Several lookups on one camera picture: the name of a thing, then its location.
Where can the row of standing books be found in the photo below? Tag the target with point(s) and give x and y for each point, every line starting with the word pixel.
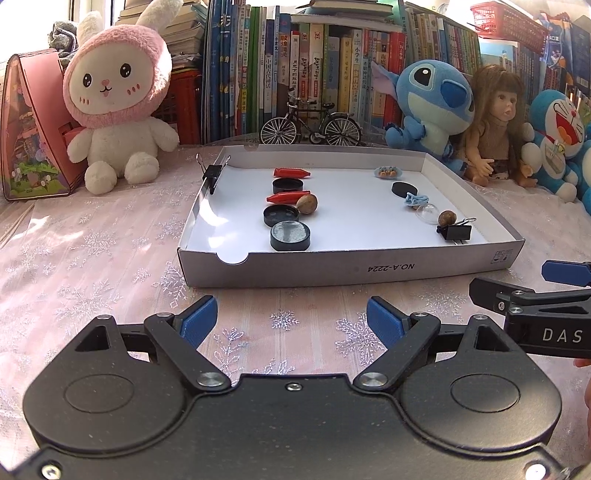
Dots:
pixel 258 69

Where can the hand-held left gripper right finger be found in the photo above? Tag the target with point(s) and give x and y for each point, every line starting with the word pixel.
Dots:
pixel 388 321

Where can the miniature metal bicycle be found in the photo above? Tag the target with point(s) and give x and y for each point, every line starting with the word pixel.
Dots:
pixel 323 121

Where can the flat-lying book pile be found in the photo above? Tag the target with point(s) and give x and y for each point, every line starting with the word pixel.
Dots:
pixel 351 21

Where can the small black jar lid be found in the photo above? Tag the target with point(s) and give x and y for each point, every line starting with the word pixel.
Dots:
pixel 405 189

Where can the brown-haired baby doll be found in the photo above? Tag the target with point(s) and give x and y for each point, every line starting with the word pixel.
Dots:
pixel 501 106

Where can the blue robot cat plush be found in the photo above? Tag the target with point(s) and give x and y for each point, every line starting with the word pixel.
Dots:
pixel 558 124

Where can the clear plastic dome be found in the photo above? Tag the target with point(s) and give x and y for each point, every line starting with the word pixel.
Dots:
pixel 427 214

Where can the blue alien plush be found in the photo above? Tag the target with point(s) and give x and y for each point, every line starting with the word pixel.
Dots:
pixel 434 87

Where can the red plastic crate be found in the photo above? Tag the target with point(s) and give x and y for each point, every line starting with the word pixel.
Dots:
pixel 184 106

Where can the red mesh basket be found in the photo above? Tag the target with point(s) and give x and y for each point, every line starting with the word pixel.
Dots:
pixel 508 23

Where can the brown walnut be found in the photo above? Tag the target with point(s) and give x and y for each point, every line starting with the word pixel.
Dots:
pixel 307 204

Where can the grey crumpled cloth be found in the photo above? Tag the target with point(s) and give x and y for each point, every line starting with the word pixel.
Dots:
pixel 62 39

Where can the small brown nut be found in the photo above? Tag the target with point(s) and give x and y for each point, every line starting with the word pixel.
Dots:
pixel 447 218

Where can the black round lid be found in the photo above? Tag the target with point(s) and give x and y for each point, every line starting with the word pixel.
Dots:
pixel 280 215
pixel 290 240
pixel 288 186

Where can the blue printed paper bag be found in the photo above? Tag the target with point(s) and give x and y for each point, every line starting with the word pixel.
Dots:
pixel 561 50

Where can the miniature plate with food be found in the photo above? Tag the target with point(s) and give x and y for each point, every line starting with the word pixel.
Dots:
pixel 388 173

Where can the red crayon-shaped toy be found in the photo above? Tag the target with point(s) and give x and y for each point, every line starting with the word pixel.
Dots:
pixel 291 172
pixel 286 198

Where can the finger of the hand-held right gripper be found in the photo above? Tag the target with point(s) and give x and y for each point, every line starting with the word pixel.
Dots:
pixel 487 288
pixel 568 273

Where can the white cardboard box tray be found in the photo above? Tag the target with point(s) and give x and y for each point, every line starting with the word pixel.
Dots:
pixel 360 221

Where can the blue miniature sandal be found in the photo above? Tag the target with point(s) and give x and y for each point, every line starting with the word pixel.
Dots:
pixel 417 201

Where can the pink bunny plush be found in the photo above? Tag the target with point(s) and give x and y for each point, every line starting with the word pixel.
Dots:
pixel 115 83

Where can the stack of old books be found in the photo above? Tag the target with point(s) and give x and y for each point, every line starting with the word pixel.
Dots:
pixel 184 37

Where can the snowflake lace tablecloth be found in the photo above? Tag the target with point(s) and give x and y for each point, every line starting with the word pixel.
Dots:
pixel 115 258

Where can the black binder clip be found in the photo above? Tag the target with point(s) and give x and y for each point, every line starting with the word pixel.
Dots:
pixel 455 231
pixel 212 175

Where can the pink miniature house model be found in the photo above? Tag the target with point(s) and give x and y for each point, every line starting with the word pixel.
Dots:
pixel 41 115

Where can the blue plush with white belly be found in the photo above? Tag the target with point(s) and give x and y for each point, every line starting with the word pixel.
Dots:
pixel 587 184

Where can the person's right hand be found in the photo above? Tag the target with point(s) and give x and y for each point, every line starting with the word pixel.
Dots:
pixel 583 362

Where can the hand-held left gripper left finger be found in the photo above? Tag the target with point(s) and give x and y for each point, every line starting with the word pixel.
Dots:
pixel 198 319

